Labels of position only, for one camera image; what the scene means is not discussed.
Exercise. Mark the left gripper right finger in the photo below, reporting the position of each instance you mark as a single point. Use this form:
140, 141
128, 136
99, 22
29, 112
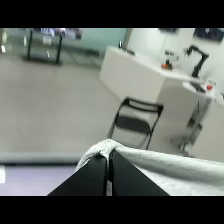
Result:
130, 180

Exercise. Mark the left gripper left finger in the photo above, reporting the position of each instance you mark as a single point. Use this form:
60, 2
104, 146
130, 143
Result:
88, 180

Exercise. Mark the white garment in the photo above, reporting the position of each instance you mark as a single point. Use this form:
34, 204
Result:
173, 170

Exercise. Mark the black desk robot arm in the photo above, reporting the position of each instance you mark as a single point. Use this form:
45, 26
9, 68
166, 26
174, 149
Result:
198, 60

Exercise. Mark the black folding chair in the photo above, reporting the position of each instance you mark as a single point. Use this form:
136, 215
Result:
138, 120

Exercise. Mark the white counter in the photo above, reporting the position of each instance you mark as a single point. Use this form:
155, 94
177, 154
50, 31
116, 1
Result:
140, 78

